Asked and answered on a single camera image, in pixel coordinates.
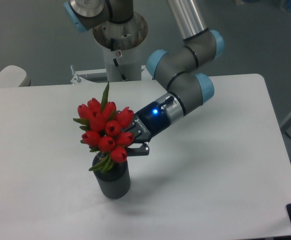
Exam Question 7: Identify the dark grey ribbed vase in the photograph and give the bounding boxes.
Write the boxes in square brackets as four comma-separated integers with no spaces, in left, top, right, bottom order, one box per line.
[94,161,131,199]

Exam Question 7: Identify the white metal base frame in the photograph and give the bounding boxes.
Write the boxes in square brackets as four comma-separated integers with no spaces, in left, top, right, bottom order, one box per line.
[70,65,153,85]

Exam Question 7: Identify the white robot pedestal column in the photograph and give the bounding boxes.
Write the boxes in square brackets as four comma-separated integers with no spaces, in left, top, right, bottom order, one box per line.
[92,12,148,82]

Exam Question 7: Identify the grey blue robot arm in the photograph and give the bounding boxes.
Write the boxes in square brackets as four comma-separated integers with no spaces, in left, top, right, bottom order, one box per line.
[64,0,225,156]

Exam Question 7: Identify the beige chair armrest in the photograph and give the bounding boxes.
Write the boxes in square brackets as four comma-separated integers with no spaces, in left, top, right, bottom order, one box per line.
[0,65,31,89]

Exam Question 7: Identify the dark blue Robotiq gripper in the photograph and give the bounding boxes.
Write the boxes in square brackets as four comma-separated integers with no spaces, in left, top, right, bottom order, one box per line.
[122,101,171,157]

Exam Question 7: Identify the red tulip bouquet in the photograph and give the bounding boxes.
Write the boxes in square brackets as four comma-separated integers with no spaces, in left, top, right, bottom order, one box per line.
[73,83,135,173]

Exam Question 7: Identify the black cable on pedestal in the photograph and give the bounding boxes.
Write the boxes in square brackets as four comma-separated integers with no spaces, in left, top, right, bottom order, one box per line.
[112,58,128,82]

